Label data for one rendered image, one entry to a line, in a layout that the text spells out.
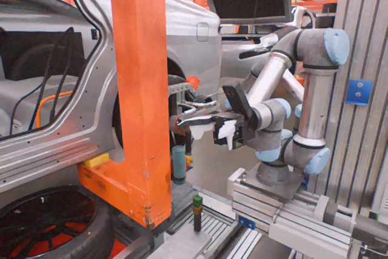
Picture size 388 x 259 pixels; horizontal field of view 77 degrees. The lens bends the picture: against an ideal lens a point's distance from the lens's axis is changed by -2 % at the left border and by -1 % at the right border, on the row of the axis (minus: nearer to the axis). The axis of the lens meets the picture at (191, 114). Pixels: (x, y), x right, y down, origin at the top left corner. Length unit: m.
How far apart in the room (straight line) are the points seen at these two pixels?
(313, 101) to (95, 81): 1.14
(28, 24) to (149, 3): 2.32
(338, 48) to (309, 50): 0.09
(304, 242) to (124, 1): 1.13
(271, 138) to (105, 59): 1.10
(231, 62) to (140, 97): 3.14
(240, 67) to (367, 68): 3.03
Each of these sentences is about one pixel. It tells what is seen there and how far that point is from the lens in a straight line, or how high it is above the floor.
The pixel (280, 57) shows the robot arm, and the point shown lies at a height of 1.36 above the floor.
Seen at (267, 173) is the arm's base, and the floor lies 0.87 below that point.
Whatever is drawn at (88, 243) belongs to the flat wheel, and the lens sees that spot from 1.41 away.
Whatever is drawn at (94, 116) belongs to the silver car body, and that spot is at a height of 0.98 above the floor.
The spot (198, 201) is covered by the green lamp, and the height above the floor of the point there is 0.65.
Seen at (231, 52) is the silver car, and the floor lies 1.19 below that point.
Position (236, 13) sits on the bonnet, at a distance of 5.20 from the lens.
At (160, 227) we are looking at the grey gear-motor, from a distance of 1.70.
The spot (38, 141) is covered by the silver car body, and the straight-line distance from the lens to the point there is 1.46.
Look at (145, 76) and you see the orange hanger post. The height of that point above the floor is 1.28.
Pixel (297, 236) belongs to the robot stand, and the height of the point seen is 0.73.
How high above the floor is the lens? 1.44
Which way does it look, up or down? 18 degrees down
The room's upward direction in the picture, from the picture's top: straight up
